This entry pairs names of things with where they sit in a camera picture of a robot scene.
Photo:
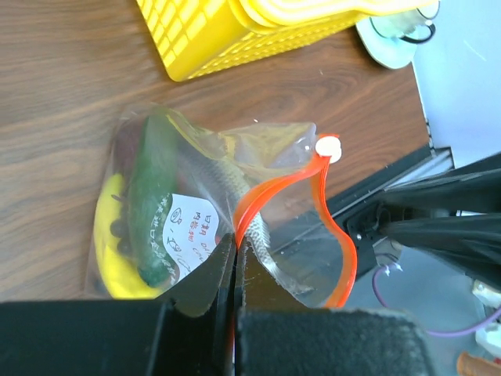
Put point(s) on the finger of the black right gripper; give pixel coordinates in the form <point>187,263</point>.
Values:
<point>474,188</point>
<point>471,243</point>

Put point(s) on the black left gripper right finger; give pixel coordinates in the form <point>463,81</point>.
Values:
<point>277,335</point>

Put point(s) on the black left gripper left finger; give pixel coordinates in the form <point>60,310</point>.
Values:
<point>186,331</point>

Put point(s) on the yellow banana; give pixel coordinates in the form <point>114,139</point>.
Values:
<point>119,275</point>

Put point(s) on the black grape bunch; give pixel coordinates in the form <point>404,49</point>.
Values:
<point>119,228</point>

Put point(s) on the clear zip bag orange zipper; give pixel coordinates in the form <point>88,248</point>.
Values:
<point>288,162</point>

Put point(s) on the green cucumber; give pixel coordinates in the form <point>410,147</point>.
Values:
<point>153,181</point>

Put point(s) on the mint green saucer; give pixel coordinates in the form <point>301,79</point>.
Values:
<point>392,53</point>

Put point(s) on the yellow plastic basket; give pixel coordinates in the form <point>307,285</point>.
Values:
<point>199,37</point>

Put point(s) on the cream mug black handle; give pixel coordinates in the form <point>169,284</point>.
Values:
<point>402,25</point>

